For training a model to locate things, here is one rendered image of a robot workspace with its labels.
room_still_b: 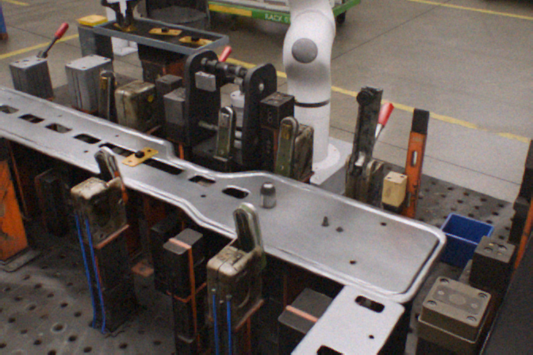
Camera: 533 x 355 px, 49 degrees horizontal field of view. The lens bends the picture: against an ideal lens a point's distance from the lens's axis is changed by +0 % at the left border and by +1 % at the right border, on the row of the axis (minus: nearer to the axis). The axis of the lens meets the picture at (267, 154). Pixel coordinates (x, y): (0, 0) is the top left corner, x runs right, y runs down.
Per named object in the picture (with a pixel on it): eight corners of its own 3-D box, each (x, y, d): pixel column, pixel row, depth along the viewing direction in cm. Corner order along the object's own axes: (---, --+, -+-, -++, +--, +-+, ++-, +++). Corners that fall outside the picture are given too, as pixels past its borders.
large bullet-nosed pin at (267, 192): (256, 211, 113) (256, 183, 110) (265, 204, 115) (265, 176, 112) (270, 216, 111) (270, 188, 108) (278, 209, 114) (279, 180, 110)
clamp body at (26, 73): (26, 173, 182) (0, 62, 165) (55, 158, 190) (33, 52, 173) (46, 181, 177) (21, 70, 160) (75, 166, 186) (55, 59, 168)
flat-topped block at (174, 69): (151, 179, 178) (136, 37, 157) (169, 168, 184) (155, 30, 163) (176, 188, 173) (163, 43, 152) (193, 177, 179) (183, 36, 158)
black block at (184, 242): (161, 366, 116) (146, 249, 102) (195, 332, 124) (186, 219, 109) (192, 384, 112) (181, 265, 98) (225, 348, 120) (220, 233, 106)
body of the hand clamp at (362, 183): (334, 299, 132) (344, 166, 115) (347, 283, 137) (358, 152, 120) (358, 310, 129) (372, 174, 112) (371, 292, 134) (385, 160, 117)
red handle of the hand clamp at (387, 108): (347, 161, 114) (379, 98, 119) (350, 166, 115) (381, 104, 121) (367, 167, 111) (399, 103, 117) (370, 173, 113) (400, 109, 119)
